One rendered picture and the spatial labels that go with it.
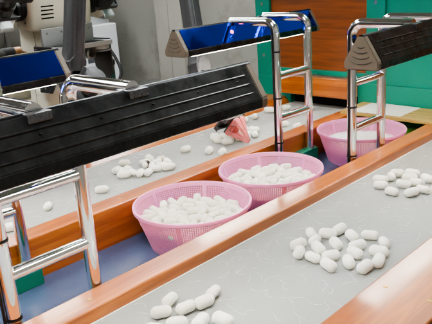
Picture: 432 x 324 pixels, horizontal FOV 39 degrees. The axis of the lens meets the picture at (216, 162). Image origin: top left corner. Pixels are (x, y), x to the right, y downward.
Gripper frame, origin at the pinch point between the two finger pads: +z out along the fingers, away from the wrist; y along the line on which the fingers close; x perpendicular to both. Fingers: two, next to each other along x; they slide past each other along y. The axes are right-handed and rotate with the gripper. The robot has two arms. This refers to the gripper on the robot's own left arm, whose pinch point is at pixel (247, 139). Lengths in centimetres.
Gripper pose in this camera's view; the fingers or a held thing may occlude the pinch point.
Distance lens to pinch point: 182.0
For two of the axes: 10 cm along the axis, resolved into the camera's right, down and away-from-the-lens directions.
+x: -4.1, 6.3, 6.6
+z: 6.0, 7.3, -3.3
